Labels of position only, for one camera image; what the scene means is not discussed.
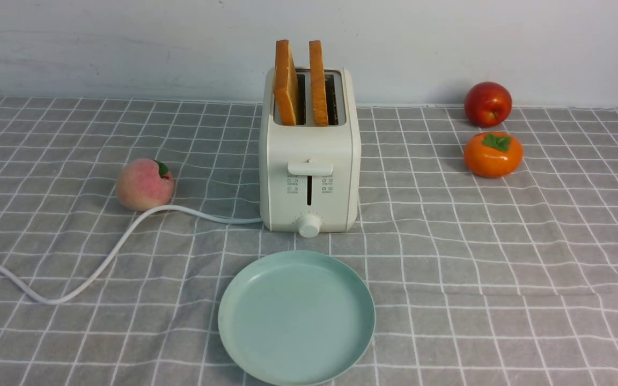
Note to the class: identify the pink peach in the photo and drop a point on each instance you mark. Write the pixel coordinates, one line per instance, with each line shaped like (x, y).
(144, 184)

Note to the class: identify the red apple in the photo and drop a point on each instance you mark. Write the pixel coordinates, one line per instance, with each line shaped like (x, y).
(487, 104)

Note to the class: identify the toast slice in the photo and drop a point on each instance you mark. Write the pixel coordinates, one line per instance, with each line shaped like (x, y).
(285, 84)
(318, 88)

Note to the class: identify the white two-slot toaster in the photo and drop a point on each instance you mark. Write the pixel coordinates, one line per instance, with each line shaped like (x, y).
(309, 175)

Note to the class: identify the light green round plate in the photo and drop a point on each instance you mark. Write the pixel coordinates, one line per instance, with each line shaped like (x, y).
(296, 318)

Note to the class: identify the grey checked tablecloth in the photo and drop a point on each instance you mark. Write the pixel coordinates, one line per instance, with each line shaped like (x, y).
(476, 281)

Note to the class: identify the orange persimmon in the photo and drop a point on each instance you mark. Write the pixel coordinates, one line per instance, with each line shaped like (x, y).
(493, 154)

